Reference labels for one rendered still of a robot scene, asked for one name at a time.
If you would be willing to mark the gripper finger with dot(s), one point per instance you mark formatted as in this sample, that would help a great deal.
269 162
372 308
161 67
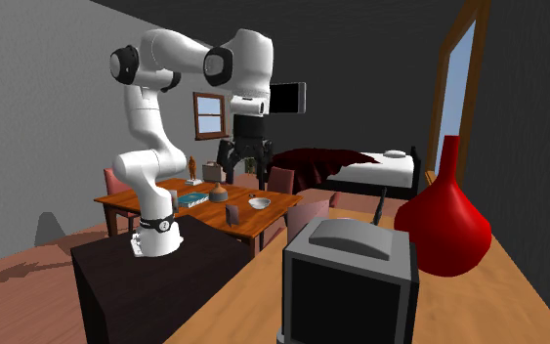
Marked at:
228 155
264 155

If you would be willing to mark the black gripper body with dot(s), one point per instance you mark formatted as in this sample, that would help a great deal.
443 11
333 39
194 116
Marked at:
248 128

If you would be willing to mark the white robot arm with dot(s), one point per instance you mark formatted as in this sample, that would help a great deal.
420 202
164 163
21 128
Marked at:
148 167

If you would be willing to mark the red chair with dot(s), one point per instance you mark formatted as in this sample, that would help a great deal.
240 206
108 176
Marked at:
112 185
280 180
305 217

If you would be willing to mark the brown standing figure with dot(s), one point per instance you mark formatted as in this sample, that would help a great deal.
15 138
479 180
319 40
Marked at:
192 167

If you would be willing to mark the brown and grey squat vase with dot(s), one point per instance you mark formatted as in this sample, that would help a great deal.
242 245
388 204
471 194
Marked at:
218 193

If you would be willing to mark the small brown framed window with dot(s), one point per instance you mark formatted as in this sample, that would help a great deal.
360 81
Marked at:
209 116

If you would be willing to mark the white bowl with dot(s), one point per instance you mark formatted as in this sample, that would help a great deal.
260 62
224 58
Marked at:
259 203

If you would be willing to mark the teal book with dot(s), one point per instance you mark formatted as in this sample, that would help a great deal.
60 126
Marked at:
192 199

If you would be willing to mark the brown wooden dining table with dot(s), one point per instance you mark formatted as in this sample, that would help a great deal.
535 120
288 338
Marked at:
250 221

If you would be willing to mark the bed with dark red blanket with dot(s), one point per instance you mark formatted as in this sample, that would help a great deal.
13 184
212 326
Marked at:
379 169

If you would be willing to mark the dark robot stand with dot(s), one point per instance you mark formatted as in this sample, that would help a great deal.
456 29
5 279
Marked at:
160 290

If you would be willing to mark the grey box television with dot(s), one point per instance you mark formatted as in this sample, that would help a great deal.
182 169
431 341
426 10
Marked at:
350 286

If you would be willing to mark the large red vase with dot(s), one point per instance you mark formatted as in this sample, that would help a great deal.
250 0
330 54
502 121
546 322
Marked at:
441 228

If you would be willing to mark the tall brown framed window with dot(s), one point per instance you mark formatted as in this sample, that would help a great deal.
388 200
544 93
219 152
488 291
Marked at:
455 95

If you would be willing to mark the light wooden table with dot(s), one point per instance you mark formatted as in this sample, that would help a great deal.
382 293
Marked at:
469 309

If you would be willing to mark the black wall television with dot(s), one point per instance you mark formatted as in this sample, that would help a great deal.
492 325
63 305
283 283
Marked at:
287 97

